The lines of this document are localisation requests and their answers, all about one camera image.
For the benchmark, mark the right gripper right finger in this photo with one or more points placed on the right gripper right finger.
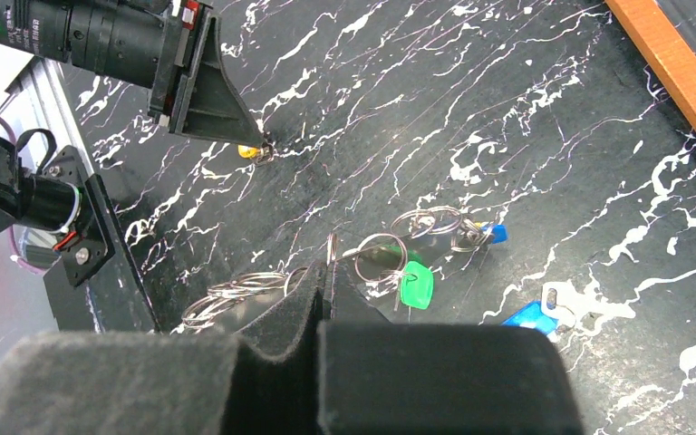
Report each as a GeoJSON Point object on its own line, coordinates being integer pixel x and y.
{"type": "Point", "coordinates": [377, 377]}

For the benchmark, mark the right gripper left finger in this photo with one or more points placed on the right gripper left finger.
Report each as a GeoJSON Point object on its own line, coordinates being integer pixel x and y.
{"type": "Point", "coordinates": [139, 383]}

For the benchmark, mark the blue key tag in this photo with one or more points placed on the blue key tag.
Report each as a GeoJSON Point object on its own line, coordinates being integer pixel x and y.
{"type": "Point", "coordinates": [494, 233]}
{"type": "Point", "coordinates": [531, 316]}

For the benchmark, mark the silver metal keyring plate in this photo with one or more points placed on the silver metal keyring plate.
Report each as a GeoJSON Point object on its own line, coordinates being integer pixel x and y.
{"type": "Point", "coordinates": [375, 266]}

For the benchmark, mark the green key tag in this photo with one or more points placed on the green key tag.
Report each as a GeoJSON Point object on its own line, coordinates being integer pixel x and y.
{"type": "Point", "coordinates": [417, 285]}

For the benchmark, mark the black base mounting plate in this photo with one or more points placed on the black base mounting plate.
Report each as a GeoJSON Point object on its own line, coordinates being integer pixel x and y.
{"type": "Point", "coordinates": [95, 286]}

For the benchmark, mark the yellow key tag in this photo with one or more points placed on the yellow key tag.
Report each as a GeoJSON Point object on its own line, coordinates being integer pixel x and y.
{"type": "Point", "coordinates": [249, 153]}

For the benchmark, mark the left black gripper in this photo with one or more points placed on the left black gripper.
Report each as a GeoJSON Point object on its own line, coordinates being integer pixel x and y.
{"type": "Point", "coordinates": [170, 48]}

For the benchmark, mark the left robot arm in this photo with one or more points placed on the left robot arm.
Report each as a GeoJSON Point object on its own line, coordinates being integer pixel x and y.
{"type": "Point", "coordinates": [36, 200]}

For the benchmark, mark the orange wooden rack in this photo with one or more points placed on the orange wooden rack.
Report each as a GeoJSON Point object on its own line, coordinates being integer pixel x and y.
{"type": "Point", "coordinates": [664, 49]}

